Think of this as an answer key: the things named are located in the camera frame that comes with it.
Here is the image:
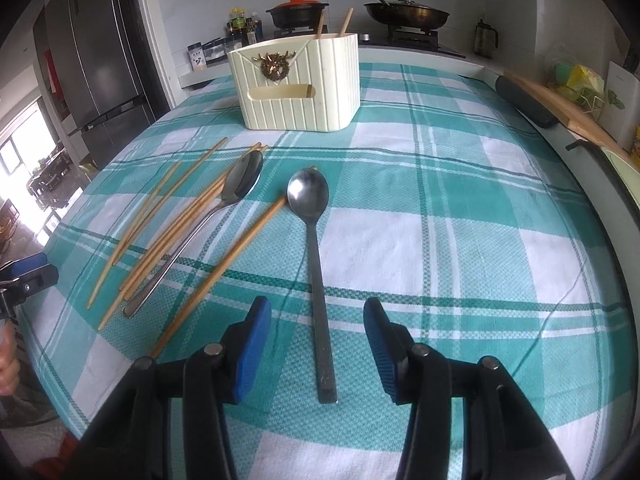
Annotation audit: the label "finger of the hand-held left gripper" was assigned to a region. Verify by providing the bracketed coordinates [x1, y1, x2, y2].
[0, 253, 60, 321]

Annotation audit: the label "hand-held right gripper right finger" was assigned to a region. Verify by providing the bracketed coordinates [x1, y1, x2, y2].
[362, 297, 573, 480]

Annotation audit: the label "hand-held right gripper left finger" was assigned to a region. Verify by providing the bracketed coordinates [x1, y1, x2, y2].
[75, 296, 273, 480]

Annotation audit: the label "steel spoon with handle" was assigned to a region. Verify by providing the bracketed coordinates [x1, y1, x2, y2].
[286, 169, 339, 405]

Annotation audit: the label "shiny spoon with grooved handle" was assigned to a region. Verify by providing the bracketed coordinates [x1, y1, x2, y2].
[122, 150, 265, 319]

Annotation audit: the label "cream ribbed utensil holder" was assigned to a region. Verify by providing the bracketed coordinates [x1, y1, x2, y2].
[227, 32, 361, 133]

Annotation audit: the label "person's left hand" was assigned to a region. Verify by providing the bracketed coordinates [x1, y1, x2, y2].
[0, 321, 22, 396]

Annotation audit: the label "dark wooden dining furniture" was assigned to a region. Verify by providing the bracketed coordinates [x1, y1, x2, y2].
[26, 146, 87, 212]

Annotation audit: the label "dark grey refrigerator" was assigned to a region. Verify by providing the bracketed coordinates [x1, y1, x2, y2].
[32, 0, 172, 161]

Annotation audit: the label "black rimmed pale basin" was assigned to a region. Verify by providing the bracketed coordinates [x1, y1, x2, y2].
[565, 137, 640, 286]

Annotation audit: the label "wooden cutting board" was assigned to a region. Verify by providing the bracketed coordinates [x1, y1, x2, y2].
[502, 71, 632, 157]

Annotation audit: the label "black gas stove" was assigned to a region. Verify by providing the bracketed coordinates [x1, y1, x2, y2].
[357, 26, 467, 59]

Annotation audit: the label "dark sauce bottle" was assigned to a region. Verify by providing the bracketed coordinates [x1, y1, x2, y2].
[245, 14, 264, 47]

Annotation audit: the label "black frying pan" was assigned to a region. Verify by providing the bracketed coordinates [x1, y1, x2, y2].
[349, 0, 450, 31]

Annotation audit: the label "green yellow plastic bags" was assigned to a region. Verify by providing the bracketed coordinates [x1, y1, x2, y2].
[546, 44, 609, 113]

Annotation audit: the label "black pot with orange lid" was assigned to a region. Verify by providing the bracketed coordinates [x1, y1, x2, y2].
[265, 0, 331, 31]

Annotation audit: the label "glass pan lid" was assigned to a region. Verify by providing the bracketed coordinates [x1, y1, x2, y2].
[365, 0, 447, 16]

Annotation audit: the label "white box with green print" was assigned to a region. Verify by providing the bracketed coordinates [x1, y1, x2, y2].
[602, 60, 640, 150]

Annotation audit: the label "black oblong handle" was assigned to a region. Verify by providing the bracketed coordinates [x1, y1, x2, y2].
[494, 75, 559, 129]

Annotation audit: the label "glass jar with dark frame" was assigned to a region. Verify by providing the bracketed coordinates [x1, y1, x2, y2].
[473, 18, 500, 59]

